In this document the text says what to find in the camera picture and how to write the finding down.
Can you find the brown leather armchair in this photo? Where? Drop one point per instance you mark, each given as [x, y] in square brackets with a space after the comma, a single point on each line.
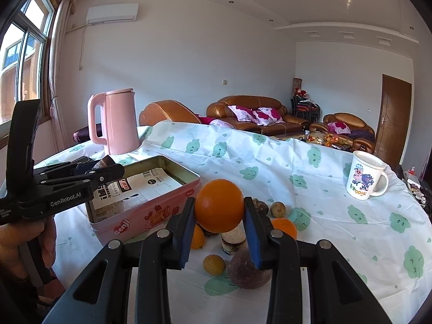
[362, 135]

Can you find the person's left hand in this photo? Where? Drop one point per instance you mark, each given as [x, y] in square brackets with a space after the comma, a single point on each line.
[14, 235]

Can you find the small tangerine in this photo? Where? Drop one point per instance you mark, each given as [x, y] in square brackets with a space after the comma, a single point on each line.
[198, 239]
[285, 225]

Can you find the black stacked chairs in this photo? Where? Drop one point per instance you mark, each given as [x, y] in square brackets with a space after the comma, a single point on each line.
[304, 108]

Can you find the pink electric kettle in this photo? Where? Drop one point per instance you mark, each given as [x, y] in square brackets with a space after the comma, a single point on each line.
[112, 121]

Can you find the pink floral pillow right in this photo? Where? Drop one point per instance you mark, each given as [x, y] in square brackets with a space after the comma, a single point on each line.
[267, 116]

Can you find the white air conditioner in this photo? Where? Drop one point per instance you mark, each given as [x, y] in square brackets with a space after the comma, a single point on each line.
[112, 13]

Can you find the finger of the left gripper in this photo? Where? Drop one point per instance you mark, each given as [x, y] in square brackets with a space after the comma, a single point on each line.
[84, 167]
[98, 177]

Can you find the window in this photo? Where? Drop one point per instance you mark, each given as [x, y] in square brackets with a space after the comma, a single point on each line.
[22, 55]

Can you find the pink tin box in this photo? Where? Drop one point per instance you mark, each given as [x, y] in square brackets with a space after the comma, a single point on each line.
[109, 224]

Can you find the curtain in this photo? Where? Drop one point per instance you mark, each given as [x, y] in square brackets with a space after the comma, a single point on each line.
[66, 7]

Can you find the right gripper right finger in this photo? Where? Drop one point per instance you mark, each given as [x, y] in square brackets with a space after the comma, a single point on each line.
[273, 250]

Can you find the dark walnut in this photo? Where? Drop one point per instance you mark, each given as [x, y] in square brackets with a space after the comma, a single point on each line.
[261, 207]

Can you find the white green patterned tablecloth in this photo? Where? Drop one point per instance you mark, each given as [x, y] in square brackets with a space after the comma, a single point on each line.
[386, 239]

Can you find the dark purple passion fruit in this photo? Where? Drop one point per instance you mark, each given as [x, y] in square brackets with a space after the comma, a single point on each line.
[243, 273]

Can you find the small yellow-brown longan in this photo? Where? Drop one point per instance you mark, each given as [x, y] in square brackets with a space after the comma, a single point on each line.
[214, 265]

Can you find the coffee table with items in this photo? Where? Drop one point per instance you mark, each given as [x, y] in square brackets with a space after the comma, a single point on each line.
[324, 139]

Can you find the wooden door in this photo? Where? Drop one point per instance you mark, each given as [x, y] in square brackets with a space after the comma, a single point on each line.
[394, 119]

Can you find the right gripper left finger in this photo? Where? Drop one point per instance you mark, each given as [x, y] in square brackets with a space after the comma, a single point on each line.
[163, 250]

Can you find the large orange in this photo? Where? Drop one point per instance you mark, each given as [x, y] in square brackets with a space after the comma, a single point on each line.
[219, 206]

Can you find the white cartoon mug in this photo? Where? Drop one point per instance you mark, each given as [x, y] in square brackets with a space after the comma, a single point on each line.
[367, 177]

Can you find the armchair pink pillow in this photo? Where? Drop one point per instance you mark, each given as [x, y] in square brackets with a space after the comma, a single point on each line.
[339, 128]

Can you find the pink floral pillow left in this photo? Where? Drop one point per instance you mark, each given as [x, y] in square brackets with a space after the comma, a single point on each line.
[243, 114]

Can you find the brown longan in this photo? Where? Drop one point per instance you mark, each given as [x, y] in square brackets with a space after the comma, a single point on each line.
[278, 209]

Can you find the pink floral pillow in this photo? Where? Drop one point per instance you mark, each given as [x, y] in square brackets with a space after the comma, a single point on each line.
[267, 116]
[243, 114]

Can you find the paper booklet in tin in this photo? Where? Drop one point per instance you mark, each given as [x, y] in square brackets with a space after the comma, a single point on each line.
[133, 191]

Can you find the brown leather long sofa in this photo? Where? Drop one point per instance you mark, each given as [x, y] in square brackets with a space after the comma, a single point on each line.
[291, 124]

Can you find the brown leather near sofa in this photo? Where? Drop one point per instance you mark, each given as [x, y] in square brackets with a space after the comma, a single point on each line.
[171, 110]

